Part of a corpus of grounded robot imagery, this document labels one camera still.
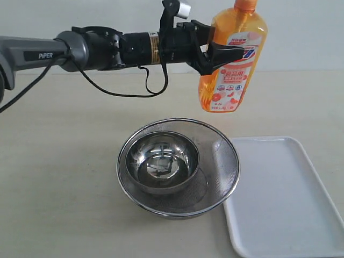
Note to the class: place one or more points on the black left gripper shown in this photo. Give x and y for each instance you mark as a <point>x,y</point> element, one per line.
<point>181,44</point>

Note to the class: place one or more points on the orange pump soap bottle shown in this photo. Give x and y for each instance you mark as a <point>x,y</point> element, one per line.
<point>241,33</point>

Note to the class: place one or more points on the grey left Piper robot arm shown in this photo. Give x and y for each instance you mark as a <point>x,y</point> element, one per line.
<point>106,49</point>

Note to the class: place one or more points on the small stainless steel bowl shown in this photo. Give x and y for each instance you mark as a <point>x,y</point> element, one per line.
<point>162,162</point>

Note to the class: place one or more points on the steel mesh colander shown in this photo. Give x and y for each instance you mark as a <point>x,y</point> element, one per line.
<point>217,177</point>

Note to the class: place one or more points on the white plastic tray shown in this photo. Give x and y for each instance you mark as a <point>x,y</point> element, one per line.
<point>280,207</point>

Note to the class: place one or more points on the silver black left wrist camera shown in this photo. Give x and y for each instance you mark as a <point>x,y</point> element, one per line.
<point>172,9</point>

